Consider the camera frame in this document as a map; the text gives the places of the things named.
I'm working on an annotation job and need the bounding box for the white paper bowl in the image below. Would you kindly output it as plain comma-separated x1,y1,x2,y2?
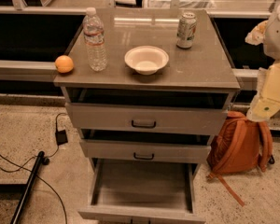
124,46,169,76

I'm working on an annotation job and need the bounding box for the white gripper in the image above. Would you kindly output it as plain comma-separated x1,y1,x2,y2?
245,21,280,122

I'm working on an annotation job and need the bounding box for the bottom grey open drawer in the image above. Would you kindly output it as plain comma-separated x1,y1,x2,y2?
78,160,205,224

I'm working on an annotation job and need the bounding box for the top grey drawer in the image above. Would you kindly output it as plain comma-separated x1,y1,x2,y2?
65,103,227,135

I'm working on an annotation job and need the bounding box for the clear plastic water bottle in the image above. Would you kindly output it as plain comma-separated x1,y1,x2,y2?
82,7,107,72

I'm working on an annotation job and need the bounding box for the middle grey drawer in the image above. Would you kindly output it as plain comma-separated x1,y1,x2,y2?
80,140,210,163

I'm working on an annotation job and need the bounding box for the orange backpack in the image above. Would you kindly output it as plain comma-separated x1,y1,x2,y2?
207,111,273,206

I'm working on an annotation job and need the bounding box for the green white soda can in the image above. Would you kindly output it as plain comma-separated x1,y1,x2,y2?
176,12,197,49

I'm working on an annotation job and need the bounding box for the black power adapter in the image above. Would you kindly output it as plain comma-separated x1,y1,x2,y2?
55,130,68,146

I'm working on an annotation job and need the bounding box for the black pole on floor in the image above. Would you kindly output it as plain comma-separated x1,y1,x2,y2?
10,151,45,224

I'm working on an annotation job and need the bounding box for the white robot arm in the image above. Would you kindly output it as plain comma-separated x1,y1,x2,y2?
245,3,280,121

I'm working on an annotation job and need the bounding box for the orange fruit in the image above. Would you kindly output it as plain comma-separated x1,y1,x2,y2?
55,55,74,74

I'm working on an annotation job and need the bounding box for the grey drawer cabinet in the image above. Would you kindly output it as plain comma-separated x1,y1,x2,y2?
54,8,240,224

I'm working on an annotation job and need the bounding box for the black floor cable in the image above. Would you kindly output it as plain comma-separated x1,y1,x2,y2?
0,112,69,224

